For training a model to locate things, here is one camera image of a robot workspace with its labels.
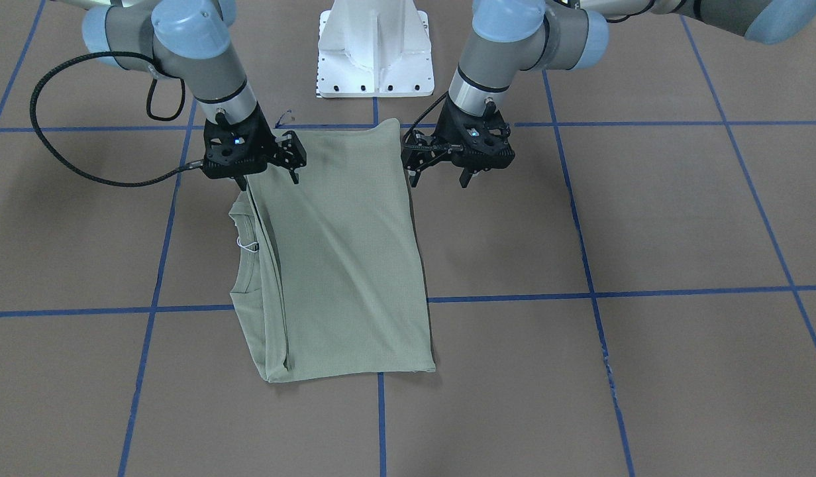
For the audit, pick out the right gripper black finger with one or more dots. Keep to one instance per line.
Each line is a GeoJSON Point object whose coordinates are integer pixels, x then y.
{"type": "Point", "coordinates": [286, 151]}

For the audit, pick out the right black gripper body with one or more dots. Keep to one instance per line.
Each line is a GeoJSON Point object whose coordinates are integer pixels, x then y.
{"type": "Point", "coordinates": [270, 141]}

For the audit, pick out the olive green long-sleeve shirt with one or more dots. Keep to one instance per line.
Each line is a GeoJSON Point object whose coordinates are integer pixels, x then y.
{"type": "Point", "coordinates": [330, 280]}

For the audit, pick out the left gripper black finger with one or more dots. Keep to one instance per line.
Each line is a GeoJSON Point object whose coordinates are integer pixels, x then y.
{"type": "Point", "coordinates": [420, 151]}

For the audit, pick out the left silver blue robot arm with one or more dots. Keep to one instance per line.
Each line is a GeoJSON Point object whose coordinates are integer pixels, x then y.
{"type": "Point", "coordinates": [524, 36]}

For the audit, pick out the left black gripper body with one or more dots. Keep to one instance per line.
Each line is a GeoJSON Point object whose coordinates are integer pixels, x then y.
{"type": "Point", "coordinates": [446, 130]}

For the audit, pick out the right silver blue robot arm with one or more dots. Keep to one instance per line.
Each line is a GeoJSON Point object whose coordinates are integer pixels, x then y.
{"type": "Point", "coordinates": [190, 41]}

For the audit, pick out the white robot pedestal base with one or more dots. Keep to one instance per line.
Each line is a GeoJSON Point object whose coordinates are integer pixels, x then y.
{"type": "Point", "coordinates": [374, 49]}

